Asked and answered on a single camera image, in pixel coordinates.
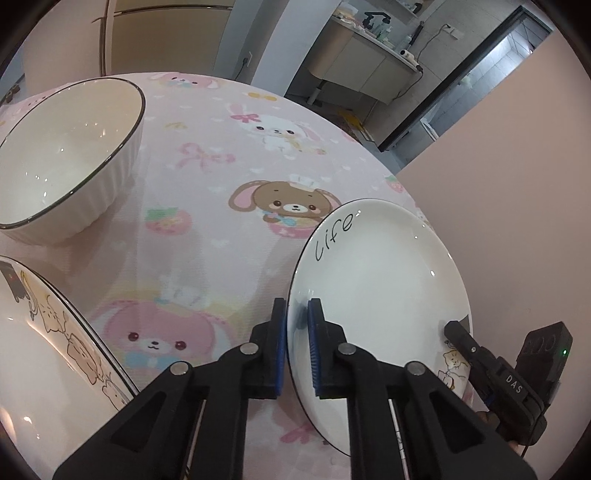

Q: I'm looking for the pink cartoon tablecloth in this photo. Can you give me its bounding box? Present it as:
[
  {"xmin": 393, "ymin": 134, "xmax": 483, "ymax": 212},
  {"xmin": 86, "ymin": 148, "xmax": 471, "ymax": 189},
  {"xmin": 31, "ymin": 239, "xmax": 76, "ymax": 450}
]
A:
[{"xmin": 1, "ymin": 72, "xmax": 418, "ymax": 387}]

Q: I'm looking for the beige refrigerator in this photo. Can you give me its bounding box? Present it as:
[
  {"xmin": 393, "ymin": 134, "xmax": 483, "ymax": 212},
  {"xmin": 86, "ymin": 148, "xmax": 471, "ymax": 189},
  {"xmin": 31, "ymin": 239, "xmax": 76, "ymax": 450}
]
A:
[{"xmin": 97, "ymin": 0, "xmax": 235, "ymax": 74}]

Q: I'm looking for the beige sink cabinet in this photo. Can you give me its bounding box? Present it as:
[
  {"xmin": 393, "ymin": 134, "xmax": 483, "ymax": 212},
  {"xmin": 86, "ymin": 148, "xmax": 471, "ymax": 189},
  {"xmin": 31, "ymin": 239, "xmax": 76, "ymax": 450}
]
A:
[{"xmin": 305, "ymin": 17, "xmax": 420, "ymax": 104}]

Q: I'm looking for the white life cartoon plate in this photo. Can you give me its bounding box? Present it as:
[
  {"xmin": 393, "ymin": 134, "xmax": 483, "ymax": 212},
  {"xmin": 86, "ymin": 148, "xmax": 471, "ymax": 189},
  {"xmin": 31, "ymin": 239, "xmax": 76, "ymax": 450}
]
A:
[{"xmin": 287, "ymin": 199, "xmax": 473, "ymax": 454}]

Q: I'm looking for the patterned floor mat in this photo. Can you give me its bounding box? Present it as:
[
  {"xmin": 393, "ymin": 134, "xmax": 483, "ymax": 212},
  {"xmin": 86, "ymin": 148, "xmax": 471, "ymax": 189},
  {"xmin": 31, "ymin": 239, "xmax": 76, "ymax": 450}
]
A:
[{"xmin": 337, "ymin": 109, "xmax": 374, "ymax": 141}]

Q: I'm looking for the white ribbed bowl black rim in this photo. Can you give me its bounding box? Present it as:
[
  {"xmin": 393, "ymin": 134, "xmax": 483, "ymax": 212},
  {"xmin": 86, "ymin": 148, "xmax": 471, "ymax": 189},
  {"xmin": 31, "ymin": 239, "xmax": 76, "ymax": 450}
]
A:
[{"xmin": 1, "ymin": 77, "xmax": 146, "ymax": 245}]

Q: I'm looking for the white hair dryer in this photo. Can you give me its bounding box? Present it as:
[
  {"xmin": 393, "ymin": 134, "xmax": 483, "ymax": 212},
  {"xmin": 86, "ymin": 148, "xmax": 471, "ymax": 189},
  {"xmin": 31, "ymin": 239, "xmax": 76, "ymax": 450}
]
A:
[{"xmin": 400, "ymin": 49, "xmax": 423, "ymax": 72}]

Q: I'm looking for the person's right hand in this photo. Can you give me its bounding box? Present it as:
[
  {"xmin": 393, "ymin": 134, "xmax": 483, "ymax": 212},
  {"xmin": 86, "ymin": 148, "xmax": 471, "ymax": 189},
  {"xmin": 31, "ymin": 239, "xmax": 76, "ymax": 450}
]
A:
[{"xmin": 476, "ymin": 411, "xmax": 528, "ymax": 455}]

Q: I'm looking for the black faucet stand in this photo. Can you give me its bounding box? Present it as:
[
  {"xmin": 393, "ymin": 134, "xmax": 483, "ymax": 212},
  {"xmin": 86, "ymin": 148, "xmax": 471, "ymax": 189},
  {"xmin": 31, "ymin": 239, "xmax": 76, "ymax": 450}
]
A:
[{"xmin": 362, "ymin": 12, "xmax": 392, "ymax": 35}]

